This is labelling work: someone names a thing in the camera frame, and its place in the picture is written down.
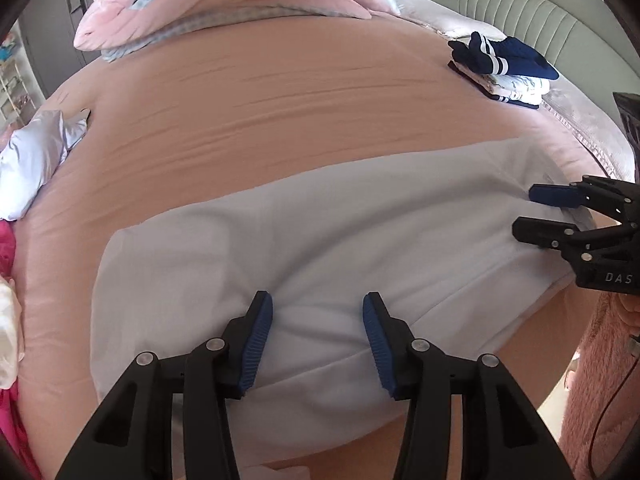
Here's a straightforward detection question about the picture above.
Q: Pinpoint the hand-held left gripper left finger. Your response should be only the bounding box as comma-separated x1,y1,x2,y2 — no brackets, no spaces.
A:
55,290,275,480

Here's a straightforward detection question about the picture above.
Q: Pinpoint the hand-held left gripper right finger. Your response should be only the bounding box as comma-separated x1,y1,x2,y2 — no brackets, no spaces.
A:
362,290,567,480

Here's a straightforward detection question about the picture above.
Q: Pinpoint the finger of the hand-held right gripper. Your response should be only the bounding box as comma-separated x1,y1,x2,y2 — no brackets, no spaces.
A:
512,215,627,261
528,174,627,210

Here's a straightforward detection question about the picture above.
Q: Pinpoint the white shirt with navy trim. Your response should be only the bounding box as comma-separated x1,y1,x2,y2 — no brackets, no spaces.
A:
90,138,597,467

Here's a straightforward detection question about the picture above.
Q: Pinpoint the lilac pillow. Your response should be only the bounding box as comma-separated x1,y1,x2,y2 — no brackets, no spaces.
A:
395,0,632,182

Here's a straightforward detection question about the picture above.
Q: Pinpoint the pink fluffy robe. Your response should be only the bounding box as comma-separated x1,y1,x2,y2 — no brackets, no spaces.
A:
560,287,640,480

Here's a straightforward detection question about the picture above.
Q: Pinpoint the white printed folded garment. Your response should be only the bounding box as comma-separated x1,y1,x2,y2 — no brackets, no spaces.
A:
479,72,552,104

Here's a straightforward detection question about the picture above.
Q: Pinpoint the navy striped folded garment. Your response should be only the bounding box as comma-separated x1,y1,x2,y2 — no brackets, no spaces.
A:
447,31,561,81

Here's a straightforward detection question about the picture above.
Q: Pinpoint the green padded headboard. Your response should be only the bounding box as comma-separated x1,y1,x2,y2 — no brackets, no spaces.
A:
395,0,640,132

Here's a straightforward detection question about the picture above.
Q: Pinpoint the white satin cloth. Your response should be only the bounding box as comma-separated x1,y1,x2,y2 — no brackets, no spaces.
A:
0,275,27,392

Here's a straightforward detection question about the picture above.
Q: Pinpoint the pink bed sheet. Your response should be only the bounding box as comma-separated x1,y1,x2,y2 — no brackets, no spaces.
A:
10,2,608,473

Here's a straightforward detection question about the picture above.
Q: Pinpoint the magenta cloth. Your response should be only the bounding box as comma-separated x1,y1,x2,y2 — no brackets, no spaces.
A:
0,219,42,477

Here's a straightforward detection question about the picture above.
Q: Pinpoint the light blue cloth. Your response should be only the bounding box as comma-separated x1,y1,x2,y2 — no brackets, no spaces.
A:
0,108,93,222

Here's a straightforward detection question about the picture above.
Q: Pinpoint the white toy shelf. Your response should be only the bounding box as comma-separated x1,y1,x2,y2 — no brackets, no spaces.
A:
0,30,42,127

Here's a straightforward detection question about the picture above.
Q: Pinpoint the grey wardrobe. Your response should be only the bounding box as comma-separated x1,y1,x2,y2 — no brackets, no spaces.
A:
17,0,127,102

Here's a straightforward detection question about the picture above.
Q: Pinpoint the dark red cable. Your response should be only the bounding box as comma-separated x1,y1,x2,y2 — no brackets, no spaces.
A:
587,379,632,480

